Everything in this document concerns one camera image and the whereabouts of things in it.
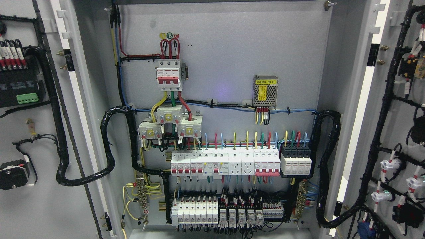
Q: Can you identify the grey cabinet door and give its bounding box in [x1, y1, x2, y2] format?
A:
[0, 0, 110, 239]
[315, 0, 424, 239]

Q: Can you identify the white socket breaker row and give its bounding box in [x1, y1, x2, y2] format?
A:
[170, 147, 281, 180]

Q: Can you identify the metal mesh power supply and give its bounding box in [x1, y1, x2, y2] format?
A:
[252, 75, 278, 107]

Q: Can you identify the white red main breaker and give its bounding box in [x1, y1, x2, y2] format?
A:
[156, 59, 188, 91]

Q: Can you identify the black surge protector module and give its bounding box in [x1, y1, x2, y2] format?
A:
[280, 145, 312, 178]

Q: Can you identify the black digital power meter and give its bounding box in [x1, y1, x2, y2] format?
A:
[0, 66, 45, 108]

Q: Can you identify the black cable loom left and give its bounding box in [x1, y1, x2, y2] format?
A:
[23, 0, 171, 223]

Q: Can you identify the black cable loom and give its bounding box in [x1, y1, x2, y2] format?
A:
[310, 110, 342, 228]
[23, 0, 171, 223]

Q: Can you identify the black cable loom right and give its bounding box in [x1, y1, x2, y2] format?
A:
[310, 110, 342, 228]

